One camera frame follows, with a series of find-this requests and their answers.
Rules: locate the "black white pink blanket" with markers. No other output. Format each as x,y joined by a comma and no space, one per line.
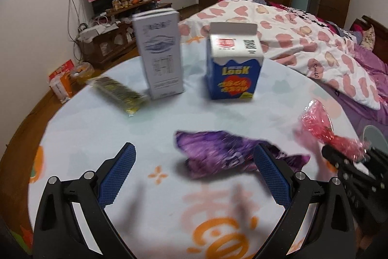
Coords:
306,14

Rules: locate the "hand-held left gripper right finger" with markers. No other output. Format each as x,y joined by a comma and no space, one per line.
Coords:
272,177

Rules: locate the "white tall carton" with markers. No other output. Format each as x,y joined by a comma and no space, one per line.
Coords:
160,58

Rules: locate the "blue white milk carton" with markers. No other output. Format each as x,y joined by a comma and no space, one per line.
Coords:
233,80

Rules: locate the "pink cellophane wrapper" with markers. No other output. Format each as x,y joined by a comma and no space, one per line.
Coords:
318,122

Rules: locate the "yellow jar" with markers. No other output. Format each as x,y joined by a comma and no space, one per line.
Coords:
115,3

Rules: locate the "white set-top box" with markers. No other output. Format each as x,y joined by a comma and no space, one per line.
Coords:
89,33

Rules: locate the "wooden television stand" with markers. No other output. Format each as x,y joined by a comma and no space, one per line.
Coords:
103,52

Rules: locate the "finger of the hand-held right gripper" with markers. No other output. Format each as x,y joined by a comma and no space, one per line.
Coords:
342,163
380,160

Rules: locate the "bed with heart-pattern quilt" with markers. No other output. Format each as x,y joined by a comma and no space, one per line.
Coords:
303,43

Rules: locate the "wooden headboard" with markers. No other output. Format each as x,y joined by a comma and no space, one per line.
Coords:
380,34

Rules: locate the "floral pillow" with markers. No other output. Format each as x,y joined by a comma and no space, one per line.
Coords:
367,38

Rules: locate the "green yellow snack packet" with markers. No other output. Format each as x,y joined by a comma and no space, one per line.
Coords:
118,92

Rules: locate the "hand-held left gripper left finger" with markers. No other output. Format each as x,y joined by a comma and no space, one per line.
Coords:
118,177

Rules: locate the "purple snack wrapper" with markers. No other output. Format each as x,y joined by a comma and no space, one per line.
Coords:
212,149

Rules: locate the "purple quilt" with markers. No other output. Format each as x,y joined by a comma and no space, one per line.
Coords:
372,64

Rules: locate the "purple bed sheet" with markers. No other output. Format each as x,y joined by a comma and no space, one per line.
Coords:
348,107

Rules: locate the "light blue basin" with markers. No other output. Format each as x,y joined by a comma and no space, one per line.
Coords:
376,134

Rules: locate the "orange white package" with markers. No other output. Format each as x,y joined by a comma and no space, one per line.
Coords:
60,83

